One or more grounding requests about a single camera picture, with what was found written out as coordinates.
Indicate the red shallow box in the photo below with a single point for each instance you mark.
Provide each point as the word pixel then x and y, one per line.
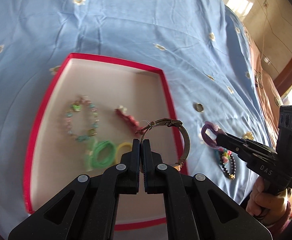
pixel 81 100

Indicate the person's right hand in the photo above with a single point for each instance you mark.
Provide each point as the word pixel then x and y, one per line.
pixel 271 208

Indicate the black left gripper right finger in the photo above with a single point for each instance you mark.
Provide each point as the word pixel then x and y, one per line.
pixel 195 207

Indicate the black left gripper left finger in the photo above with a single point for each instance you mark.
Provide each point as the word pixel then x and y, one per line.
pixel 87 207

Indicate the light blue floral bedsheet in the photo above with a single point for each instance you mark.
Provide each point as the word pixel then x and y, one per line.
pixel 201 46

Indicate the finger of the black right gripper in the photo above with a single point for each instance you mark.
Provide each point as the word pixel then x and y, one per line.
pixel 232 143
pixel 244 152

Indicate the red kitty hair clip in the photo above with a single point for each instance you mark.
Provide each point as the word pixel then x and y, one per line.
pixel 129 120

